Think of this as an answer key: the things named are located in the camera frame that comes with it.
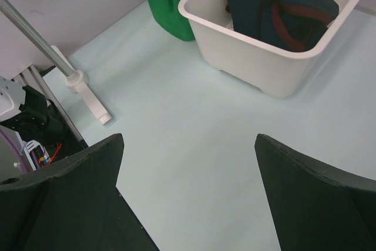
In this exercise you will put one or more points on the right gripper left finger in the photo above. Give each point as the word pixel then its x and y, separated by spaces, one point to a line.
pixel 72 204

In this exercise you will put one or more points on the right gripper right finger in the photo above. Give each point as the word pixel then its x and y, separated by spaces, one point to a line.
pixel 315 206

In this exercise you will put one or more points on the navy maroon tank top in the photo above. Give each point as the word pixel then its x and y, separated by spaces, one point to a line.
pixel 292 25

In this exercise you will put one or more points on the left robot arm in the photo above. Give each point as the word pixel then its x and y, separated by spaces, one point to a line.
pixel 25 110

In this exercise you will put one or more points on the clothes rack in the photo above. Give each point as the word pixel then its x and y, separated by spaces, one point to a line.
pixel 75 80

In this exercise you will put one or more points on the white plastic bin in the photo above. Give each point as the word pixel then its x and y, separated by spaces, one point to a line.
pixel 275 71

